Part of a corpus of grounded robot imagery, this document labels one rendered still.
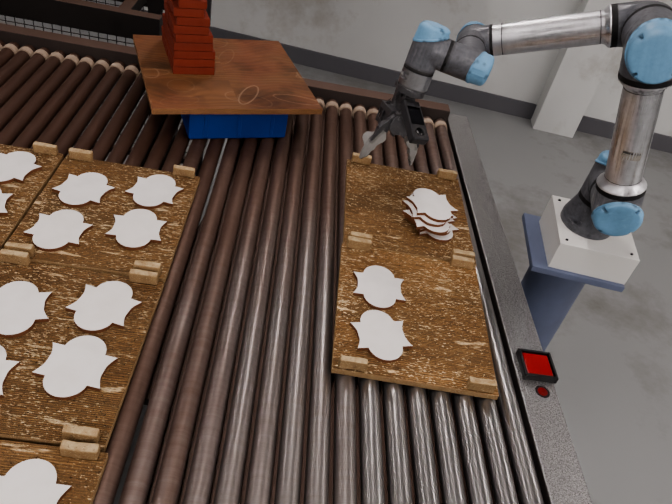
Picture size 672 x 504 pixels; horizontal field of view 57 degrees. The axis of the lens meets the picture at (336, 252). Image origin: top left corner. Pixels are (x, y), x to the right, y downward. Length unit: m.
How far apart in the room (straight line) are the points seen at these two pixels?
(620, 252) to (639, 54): 0.63
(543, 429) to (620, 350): 1.84
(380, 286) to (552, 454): 0.51
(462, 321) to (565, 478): 0.39
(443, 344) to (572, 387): 1.53
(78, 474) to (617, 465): 2.07
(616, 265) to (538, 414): 0.65
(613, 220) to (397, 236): 0.54
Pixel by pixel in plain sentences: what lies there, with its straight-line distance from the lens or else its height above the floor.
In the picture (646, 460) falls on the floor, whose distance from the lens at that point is 2.79.
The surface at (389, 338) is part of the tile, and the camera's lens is 1.33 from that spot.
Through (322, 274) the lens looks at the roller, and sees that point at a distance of 1.48.
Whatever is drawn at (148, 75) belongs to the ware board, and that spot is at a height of 1.04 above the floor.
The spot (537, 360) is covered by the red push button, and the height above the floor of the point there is 0.93.
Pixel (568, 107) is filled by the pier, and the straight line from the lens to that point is 4.81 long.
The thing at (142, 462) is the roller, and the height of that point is 0.92.
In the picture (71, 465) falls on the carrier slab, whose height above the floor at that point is 0.94.
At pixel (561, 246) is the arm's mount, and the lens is 1.81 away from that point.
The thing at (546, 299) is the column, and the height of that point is 0.72.
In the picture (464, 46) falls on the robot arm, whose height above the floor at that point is 1.41.
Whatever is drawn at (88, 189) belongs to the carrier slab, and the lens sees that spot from 1.64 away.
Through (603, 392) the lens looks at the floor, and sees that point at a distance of 2.92.
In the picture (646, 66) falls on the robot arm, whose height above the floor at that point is 1.50.
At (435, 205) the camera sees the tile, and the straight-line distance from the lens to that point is 1.68.
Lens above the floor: 1.89
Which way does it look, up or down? 39 degrees down
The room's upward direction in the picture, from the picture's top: 14 degrees clockwise
